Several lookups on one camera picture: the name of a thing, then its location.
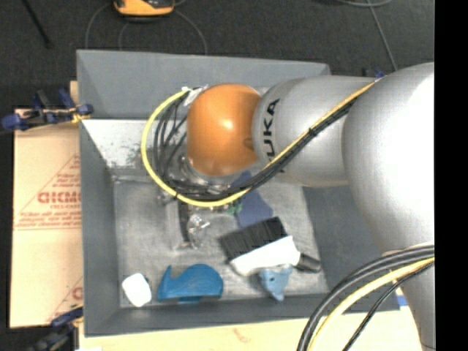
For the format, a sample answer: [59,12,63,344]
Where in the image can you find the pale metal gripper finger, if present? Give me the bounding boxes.
[186,213,212,250]
[177,200,192,250]

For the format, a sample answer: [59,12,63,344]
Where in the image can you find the grey metal bin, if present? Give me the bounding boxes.
[75,49,400,336]

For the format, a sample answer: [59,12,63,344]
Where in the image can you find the blue toy whale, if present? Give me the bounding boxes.
[156,263,224,303]

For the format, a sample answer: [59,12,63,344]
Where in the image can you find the dark blue cloth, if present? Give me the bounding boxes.
[230,170,274,228]

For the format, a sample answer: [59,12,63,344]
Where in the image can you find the white brush black bristles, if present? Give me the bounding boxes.
[218,216,322,277]

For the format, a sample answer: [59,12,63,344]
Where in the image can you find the small white plastic cup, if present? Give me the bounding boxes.
[121,272,153,308]

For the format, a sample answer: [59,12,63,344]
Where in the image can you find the light blue toy animal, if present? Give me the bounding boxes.
[257,263,294,302]

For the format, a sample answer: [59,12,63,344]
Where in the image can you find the brown cardboard board red print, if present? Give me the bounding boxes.
[8,80,86,329]

